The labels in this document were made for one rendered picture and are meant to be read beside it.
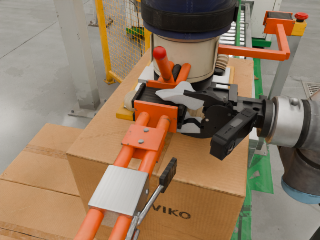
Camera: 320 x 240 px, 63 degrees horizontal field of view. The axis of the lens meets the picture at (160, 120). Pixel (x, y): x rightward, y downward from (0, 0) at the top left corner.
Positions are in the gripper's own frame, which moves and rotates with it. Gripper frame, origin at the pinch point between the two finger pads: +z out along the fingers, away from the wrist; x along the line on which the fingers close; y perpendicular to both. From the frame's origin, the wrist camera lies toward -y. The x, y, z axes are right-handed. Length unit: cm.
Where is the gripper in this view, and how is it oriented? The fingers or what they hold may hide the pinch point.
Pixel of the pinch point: (160, 110)
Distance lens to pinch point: 50.9
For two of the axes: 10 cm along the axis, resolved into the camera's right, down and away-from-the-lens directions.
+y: 2.4, -6.2, 7.4
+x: 0.0, -7.7, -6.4
